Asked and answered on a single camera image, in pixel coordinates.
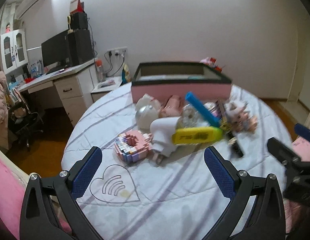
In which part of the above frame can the white desk with drawers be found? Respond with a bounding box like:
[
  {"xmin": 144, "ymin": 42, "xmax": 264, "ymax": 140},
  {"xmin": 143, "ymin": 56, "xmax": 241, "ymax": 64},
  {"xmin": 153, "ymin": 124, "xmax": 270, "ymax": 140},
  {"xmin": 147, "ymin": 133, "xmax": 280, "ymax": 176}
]
[{"xmin": 18, "ymin": 59, "xmax": 98, "ymax": 126}]

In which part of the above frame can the black computer monitor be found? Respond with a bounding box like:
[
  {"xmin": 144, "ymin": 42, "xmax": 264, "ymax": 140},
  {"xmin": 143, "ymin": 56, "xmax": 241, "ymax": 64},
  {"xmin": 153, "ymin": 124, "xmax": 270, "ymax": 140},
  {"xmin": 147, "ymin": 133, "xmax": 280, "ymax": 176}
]
[{"xmin": 41, "ymin": 30, "xmax": 68, "ymax": 67}]

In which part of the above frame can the black hair clip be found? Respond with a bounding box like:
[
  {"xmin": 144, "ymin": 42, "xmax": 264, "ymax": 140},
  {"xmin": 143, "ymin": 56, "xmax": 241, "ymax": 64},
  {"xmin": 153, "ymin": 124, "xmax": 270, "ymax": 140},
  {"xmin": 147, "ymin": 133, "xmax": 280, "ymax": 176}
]
[{"xmin": 226, "ymin": 130, "xmax": 244, "ymax": 158}]

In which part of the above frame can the orange-cap water bottle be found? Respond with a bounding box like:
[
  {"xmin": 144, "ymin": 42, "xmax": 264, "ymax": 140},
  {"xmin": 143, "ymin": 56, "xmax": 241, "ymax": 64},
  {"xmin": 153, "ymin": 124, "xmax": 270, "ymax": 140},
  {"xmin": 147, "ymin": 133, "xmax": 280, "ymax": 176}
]
[{"xmin": 95, "ymin": 58, "xmax": 106, "ymax": 82}]

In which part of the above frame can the small white bedside cabinet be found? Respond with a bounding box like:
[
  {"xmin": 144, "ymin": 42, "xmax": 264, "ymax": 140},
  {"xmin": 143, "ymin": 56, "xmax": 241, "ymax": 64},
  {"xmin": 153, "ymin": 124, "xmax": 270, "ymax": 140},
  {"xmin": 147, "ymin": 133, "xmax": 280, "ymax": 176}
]
[{"xmin": 91, "ymin": 76, "xmax": 122, "ymax": 102}]

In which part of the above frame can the silver white astronaut figure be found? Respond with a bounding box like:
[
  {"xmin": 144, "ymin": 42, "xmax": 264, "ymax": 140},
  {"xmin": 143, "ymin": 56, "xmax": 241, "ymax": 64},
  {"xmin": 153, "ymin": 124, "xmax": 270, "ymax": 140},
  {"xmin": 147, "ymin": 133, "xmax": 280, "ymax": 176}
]
[{"xmin": 135, "ymin": 94, "xmax": 161, "ymax": 130}]

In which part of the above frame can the yellow blue snack bag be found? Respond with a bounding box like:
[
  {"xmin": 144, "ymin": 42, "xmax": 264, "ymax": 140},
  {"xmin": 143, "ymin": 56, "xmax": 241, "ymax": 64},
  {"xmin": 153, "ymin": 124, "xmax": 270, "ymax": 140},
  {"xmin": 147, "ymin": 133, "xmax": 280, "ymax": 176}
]
[{"xmin": 121, "ymin": 63, "xmax": 132, "ymax": 85}]

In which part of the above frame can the pink jacket on chair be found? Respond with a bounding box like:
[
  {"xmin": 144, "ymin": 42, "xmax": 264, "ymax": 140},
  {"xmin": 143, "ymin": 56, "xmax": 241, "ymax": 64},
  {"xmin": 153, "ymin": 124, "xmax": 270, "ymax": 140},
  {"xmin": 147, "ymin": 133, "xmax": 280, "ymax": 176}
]
[{"xmin": 0, "ymin": 71, "xmax": 9, "ymax": 150}]

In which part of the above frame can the pink bedding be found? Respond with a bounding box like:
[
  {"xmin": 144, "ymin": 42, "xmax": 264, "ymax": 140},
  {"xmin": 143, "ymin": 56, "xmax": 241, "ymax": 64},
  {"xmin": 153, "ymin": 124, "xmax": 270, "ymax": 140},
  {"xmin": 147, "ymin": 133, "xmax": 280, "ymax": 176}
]
[{"xmin": 0, "ymin": 152, "xmax": 70, "ymax": 240}]

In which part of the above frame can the yellow highlighter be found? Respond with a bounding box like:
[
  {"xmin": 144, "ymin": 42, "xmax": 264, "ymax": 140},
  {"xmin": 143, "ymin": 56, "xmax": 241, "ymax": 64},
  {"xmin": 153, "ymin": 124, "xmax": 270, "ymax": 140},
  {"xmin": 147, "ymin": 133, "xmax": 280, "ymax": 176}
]
[{"xmin": 172, "ymin": 126, "xmax": 224, "ymax": 145}]

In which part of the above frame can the black computer tower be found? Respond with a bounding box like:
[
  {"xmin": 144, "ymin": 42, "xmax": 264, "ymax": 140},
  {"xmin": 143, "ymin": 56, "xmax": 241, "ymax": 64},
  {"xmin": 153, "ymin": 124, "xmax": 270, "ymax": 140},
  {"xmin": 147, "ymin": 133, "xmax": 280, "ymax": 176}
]
[{"xmin": 67, "ymin": 29, "xmax": 94, "ymax": 66}]

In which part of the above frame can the pink block cat toy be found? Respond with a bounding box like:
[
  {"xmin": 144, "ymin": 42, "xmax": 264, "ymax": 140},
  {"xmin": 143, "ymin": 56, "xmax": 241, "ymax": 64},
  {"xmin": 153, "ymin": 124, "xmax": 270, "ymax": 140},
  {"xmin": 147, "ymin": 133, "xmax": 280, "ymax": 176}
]
[{"xmin": 114, "ymin": 130, "xmax": 153, "ymax": 164}]

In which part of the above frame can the white plug night light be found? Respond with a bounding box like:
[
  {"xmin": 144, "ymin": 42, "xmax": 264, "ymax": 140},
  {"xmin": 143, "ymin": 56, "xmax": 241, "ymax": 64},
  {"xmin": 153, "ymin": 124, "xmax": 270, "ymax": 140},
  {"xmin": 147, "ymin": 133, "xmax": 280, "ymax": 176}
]
[{"xmin": 150, "ymin": 116, "xmax": 179, "ymax": 165}]

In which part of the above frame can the red desk calendar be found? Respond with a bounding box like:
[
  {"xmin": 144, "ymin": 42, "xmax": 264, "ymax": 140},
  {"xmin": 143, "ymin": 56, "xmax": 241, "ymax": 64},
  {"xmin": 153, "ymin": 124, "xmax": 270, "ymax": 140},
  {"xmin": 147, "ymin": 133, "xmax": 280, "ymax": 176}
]
[{"xmin": 69, "ymin": 0, "xmax": 84, "ymax": 15}]

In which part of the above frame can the blue highlighter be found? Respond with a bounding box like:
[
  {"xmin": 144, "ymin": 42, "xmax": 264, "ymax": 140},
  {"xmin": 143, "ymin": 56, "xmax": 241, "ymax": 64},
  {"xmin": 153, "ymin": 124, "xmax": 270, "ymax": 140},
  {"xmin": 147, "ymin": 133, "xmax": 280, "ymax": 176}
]
[{"xmin": 185, "ymin": 92, "xmax": 220, "ymax": 128}]

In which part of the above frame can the red toy crate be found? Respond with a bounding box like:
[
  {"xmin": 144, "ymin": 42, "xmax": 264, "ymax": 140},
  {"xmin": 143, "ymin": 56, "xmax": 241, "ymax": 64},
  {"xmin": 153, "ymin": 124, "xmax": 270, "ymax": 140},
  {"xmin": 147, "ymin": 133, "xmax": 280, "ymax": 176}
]
[{"xmin": 200, "ymin": 57, "xmax": 222, "ymax": 73}]

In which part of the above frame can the rose gold cup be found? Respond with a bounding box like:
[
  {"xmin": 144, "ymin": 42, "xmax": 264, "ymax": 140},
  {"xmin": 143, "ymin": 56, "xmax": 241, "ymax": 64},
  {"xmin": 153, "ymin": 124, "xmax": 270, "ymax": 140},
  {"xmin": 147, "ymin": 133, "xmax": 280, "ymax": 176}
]
[{"xmin": 159, "ymin": 95, "xmax": 184, "ymax": 118}]

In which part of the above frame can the clear plastic package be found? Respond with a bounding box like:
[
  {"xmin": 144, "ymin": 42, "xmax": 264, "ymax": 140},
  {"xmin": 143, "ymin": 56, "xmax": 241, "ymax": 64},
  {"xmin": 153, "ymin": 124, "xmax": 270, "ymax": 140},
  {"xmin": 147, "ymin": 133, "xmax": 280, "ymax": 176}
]
[{"xmin": 176, "ymin": 104, "xmax": 210, "ymax": 128}]

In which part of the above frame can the pale-haired doll figure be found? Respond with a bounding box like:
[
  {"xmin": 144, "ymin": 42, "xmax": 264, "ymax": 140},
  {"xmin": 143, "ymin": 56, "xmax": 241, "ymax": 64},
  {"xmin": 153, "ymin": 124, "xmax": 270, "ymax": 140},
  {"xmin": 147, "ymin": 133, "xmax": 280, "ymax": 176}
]
[{"xmin": 224, "ymin": 100, "xmax": 258, "ymax": 133}]

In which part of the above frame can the black speaker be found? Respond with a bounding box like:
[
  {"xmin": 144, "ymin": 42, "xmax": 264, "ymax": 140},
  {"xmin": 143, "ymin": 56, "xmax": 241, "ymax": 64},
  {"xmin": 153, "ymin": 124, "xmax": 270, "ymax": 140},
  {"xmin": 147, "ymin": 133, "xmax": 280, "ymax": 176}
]
[{"xmin": 70, "ymin": 12, "xmax": 88, "ymax": 30}]

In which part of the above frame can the pink doll on cabinet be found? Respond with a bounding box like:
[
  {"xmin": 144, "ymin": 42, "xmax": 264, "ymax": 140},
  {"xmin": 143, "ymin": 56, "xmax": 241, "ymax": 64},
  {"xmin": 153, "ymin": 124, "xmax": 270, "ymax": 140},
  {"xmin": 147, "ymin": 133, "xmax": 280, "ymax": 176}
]
[{"xmin": 5, "ymin": 23, "xmax": 11, "ymax": 33}]

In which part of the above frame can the pink box with black rim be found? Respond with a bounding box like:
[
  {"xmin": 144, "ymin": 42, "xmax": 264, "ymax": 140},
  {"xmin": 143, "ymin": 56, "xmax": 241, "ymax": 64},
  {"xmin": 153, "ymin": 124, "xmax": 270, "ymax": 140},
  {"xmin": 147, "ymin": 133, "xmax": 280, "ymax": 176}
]
[{"xmin": 131, "ymin": 61, "xmax": 232, "ymax": 103}]

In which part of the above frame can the white wall socket strip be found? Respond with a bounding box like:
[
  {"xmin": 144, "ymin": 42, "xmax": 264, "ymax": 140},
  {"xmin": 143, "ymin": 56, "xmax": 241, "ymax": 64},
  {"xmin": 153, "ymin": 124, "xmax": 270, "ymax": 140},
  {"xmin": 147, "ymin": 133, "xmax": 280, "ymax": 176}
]
[{"xmin": 106, "ymin": 47, "xmax": 128, "ymax": 57}]

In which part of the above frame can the white glass-door cabinet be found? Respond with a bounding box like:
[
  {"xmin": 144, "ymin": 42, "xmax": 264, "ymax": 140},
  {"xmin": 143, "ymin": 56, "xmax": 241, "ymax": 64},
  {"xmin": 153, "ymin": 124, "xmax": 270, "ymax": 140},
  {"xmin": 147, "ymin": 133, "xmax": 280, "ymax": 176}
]
[{"xmin": 0, "ymin": 29, "xmax": 28, "ymax": 74}]

